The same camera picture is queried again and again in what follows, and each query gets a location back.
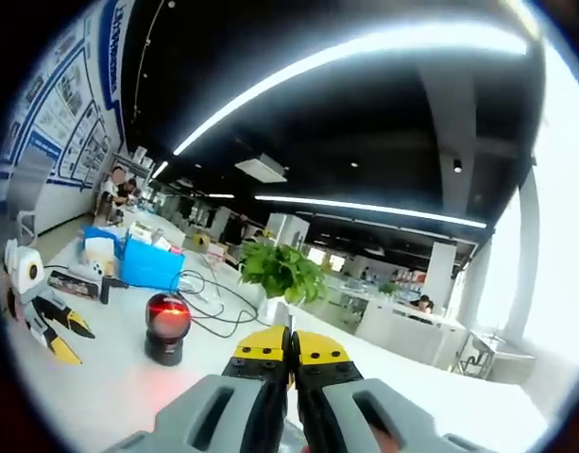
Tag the white ceiling air vent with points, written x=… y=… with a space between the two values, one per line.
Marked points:
x=263 y=167

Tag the white desk partition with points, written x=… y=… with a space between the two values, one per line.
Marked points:
x=402 y=340

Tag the black handheld device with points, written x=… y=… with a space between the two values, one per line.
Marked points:
x=105 y=292

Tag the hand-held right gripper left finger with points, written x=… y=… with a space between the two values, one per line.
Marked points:
x=175 y=424

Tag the white storage shelf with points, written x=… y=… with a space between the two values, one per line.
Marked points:
x=140 y=158

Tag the blue white wall poster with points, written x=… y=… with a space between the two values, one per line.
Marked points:
x=57 y=94

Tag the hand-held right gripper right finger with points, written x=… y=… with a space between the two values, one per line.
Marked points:
x=334 y=415

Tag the steel sink counter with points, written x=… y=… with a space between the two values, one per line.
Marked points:
x=501 y=347

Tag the white blue plastic bag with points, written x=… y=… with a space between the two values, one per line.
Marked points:
x=97 y=245

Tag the black barcode scanner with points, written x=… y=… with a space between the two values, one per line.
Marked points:
x=168 y=349

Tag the white ceiling light strip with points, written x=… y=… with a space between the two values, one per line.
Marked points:
x=317 y=61
x=364 y=207

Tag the small potted green plant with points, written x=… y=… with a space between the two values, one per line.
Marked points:
x=388 y=288

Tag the flat dark printed carton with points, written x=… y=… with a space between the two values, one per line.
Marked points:
x=74 y=284

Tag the blue plastic box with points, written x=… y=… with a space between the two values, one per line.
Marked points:
x=152 y=269

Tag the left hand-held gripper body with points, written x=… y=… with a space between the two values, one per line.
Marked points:
x=22 y=264

